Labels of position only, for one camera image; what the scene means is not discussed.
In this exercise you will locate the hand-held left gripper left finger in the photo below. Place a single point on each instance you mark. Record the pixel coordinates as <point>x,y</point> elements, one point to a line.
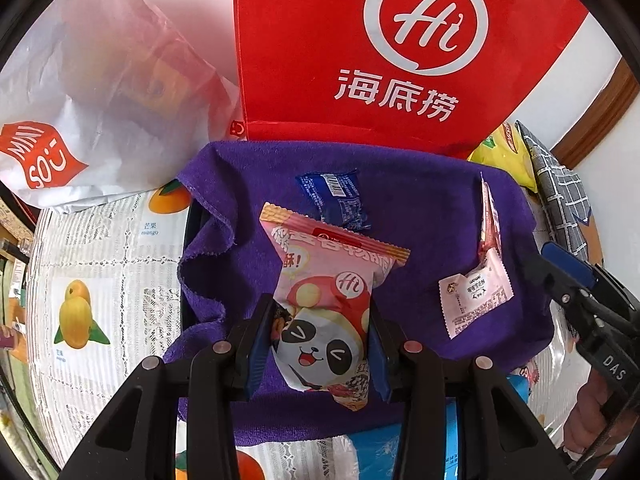
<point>257,355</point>

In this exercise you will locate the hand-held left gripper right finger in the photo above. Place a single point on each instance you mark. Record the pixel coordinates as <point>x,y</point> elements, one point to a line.
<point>377,370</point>

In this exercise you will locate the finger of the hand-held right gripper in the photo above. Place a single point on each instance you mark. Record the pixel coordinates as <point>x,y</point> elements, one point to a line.
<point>562,290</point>
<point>570,265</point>

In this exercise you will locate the pink panda snack packet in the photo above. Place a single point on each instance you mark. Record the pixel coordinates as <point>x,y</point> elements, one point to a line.
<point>325,300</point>

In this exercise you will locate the purple towel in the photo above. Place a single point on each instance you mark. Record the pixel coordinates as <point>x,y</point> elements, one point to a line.
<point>425,220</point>

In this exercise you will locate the blue snack packet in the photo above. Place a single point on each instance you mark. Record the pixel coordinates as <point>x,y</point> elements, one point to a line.
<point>340,200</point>

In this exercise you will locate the person's right hand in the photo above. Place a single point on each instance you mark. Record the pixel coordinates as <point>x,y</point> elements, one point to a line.
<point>590,410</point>

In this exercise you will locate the grey checked cloth bundle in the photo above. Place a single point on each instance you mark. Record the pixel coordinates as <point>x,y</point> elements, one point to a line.
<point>560,185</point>

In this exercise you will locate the blue tissue pack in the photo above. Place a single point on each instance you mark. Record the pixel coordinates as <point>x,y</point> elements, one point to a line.
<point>380,455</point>

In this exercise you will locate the yellow snack bag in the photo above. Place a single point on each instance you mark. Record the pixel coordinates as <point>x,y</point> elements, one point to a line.
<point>507,157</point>

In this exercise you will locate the light green bedding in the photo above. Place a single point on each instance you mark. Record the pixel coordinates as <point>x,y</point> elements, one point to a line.
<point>12,410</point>

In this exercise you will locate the red paper bag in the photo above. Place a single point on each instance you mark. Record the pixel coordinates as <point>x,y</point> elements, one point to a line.
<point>400,45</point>

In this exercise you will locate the white plastic bag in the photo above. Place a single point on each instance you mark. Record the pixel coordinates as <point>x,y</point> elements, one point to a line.
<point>115,85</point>

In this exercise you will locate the brown wooden door frame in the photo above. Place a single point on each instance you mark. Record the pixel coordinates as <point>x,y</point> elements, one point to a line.
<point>600,120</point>

